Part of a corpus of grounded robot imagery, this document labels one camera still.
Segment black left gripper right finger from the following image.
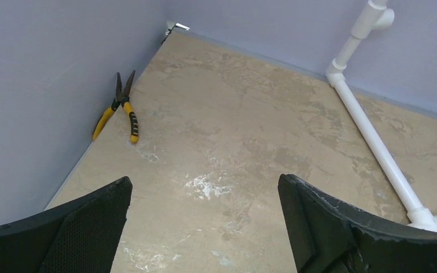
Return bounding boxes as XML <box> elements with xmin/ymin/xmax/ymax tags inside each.
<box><xmin>278</xmin><ymin>174</ymin><xmax>437</xmax><ymax>272</ymax></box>

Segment metal corner bracket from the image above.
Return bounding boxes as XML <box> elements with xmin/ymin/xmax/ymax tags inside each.
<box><xmin>161</xmin><ymin>21</ymin><xmax>191</xmax><ymax>45</ymax></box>

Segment white PVC pipe frame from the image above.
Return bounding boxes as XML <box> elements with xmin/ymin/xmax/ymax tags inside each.
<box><xmin>325</xmin><ymin>0</ymin><xmax>437</xmax><ymax>232</ymax></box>

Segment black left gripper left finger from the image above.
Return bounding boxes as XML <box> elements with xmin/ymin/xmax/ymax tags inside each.
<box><xmin>0</xmin><ymin>176</ymin><xmax>133</xmax><ymax>272</ymax></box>

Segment yellow black needle-nose pliers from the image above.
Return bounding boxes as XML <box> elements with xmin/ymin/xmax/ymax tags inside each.
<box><xmin>92</xmin><ymin>70</ymin><xmax>139</xmax><ymax>144</ymax></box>

